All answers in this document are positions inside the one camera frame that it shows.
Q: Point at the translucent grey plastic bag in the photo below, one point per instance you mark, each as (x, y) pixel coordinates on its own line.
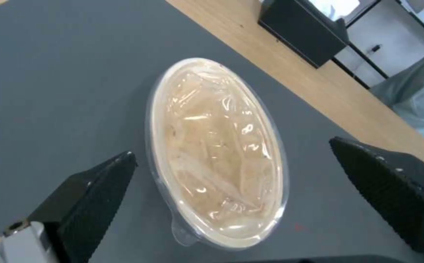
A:
(416, 90)

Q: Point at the black tissue box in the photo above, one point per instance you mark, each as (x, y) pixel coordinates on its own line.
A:
(303, 30)

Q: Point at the dark grey desk mat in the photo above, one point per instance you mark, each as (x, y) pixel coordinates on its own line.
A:
(69, 96)

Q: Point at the oval takeout bowl clear lid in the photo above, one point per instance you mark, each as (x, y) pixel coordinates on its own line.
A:
(215, 153)

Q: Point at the white cabinet with black frame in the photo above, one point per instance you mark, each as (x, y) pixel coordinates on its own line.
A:
(387, 35)

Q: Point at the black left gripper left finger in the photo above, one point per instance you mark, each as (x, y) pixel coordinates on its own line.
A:
(87, 202)

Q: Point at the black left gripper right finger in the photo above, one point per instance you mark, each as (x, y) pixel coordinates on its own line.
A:
(390, 191)

